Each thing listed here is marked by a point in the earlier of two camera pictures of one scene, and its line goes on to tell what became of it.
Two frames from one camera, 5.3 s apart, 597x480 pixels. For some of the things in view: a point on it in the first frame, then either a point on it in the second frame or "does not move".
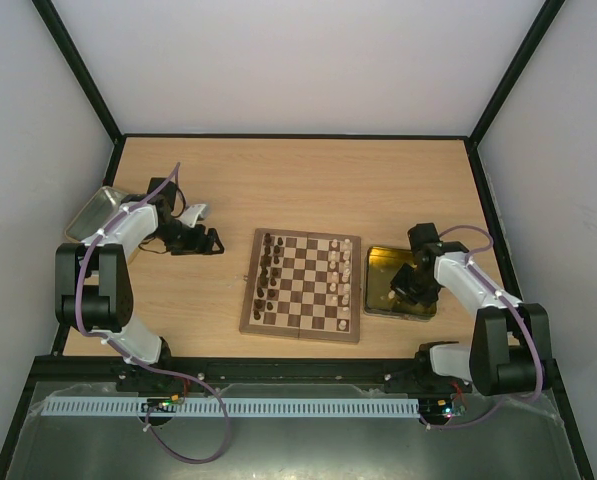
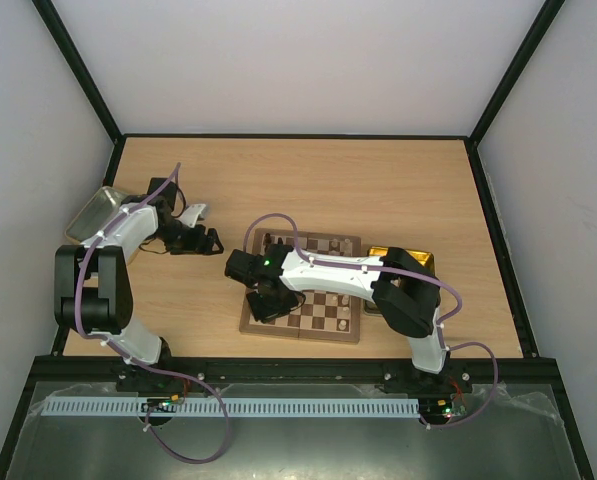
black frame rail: [414, 373] does not move
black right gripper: [405, 281] to [266, 304]
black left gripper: [194, 247] does not move
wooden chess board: [304, 284] does not move
